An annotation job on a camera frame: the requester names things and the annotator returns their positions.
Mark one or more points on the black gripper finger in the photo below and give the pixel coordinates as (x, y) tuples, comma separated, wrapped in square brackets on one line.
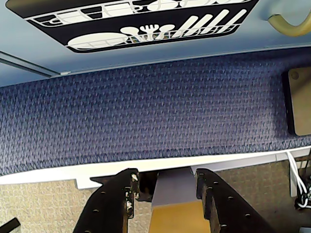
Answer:
[(109, 208), (228, 208)]

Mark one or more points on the black bar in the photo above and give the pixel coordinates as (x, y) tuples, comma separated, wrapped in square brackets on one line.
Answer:
[(8, 225)]

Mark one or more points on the tan wooden board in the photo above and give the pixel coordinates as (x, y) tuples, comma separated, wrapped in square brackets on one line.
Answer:
[(302, 102)]

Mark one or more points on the light blue toy kitchen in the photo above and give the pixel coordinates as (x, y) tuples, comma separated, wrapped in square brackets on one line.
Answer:
[(36, 29)]

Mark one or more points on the gray and yellow post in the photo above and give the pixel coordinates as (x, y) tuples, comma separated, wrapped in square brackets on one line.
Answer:
[(176, 201)]

